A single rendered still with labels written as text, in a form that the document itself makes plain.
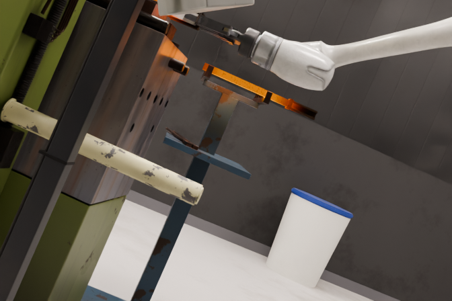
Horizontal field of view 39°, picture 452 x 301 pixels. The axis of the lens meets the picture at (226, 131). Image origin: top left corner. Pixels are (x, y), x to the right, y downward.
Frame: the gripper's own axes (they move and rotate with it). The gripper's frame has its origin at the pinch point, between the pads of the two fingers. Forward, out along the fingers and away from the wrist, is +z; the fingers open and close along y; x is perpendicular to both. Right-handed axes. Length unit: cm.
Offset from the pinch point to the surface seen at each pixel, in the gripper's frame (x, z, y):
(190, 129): -33, 31, 306
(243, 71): 23, 12, 312
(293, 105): -7, -35, 47
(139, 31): -10.1, 5.2, -15.9
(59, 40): -20.0, 19.1, -24.1
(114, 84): -24.1, 5.7, -16.0
